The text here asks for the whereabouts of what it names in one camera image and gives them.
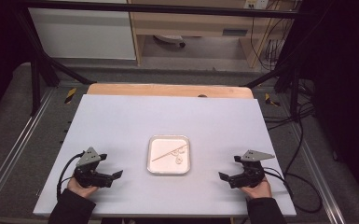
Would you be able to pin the black metal frame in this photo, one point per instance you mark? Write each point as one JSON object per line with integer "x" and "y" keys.
{"x": 155, "y": 8}

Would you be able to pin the person's left hand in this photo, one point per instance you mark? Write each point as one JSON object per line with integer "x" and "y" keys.
{"x": 80, "y": 190}

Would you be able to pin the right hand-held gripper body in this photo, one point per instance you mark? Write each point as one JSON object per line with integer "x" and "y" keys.
{"x": 248, "y": 177}

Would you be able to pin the aluminium floor rail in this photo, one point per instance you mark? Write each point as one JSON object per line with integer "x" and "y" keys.
{"x": 15, "y": 146}
{"x": 318, "y": 174}

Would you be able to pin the wooden table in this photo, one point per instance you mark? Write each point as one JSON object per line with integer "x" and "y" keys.
{"x": 168, "y": 90}

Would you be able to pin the person's right hand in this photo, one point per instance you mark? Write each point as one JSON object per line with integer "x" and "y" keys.
{"x": 259, "y": 191}

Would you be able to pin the white food piece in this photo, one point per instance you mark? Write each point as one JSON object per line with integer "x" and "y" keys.
{"x": 178, "y": 160}

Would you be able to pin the grey round object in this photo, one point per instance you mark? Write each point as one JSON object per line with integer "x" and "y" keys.
{"x": 169, "y": 39}

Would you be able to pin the white wall socket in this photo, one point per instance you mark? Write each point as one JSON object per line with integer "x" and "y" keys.
{"x": 256, "y": 3}

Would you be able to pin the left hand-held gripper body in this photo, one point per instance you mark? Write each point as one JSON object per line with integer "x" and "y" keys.
{"x": 88, "y": 179}

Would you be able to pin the white cabinet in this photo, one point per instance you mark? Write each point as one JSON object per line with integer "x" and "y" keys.
{"x": 80, "y": 34}

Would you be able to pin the square metal tray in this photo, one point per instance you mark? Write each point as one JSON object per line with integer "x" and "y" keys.
{"x": 164, "y": 166}

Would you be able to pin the wooden skewer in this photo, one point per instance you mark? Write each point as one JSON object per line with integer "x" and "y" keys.
{"x": 163, "y": 156}

